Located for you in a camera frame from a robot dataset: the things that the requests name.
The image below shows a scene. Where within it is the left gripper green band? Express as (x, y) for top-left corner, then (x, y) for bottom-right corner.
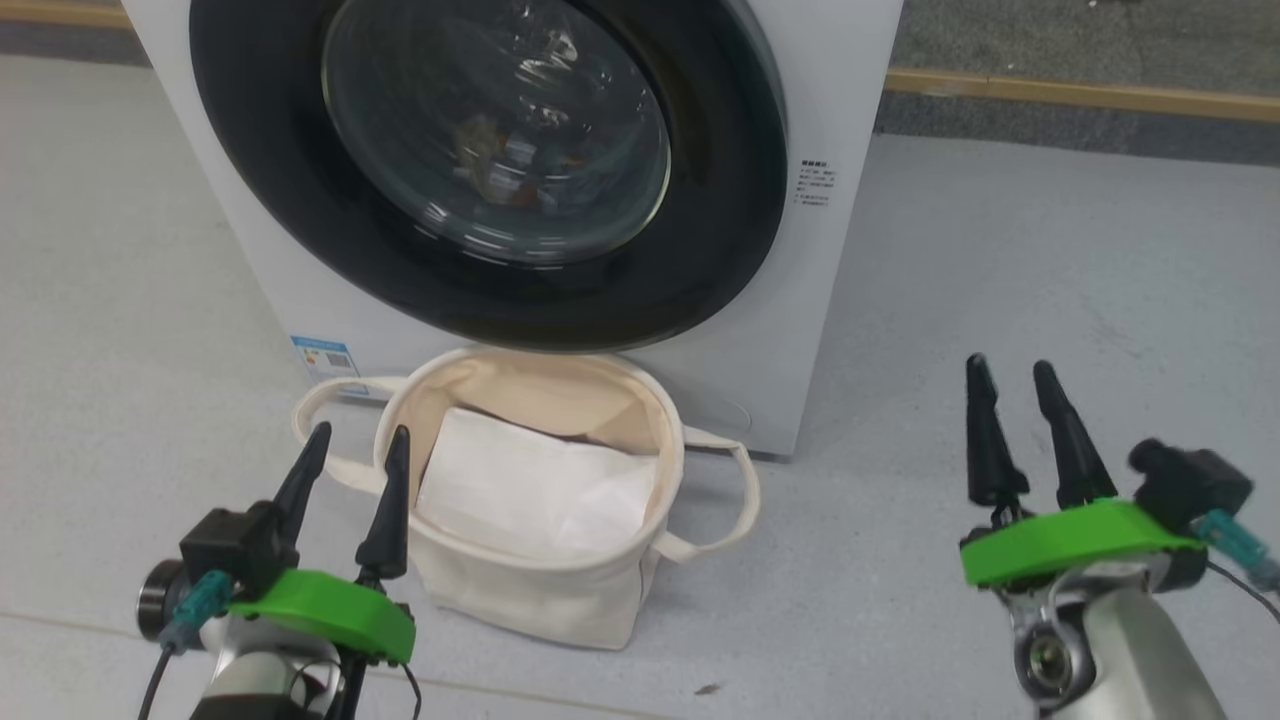
(226, 422), (417, 669)

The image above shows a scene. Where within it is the black cable with teal plug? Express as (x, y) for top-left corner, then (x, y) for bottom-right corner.
(135, 570), (236, 720)
(1195, 508), (1280, 626)

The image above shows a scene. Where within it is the blue energy label sticker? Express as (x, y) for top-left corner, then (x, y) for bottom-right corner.
(290, 335), (361, 383)

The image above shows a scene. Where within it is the cream canvas laundry basket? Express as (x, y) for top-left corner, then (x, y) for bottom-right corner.
(292, 347), (761, 651)

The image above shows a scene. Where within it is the black round glass washer door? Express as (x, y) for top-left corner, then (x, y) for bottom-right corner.
(188, 0), (789, 353)

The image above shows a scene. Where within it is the white flat pad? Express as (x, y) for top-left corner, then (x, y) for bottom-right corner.
(415, 407), (661, 561)

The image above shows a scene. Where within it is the white front-load washing machine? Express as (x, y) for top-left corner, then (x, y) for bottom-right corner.
(120, 0), (906, 461)

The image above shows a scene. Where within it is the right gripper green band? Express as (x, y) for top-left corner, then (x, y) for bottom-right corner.
(958, 353), (1208, 590)

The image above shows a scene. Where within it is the round filter cover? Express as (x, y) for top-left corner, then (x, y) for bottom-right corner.
(690, 395), (753, 441)

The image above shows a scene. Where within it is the blue printed garment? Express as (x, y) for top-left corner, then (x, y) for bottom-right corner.
(455, 115), (591, 211)

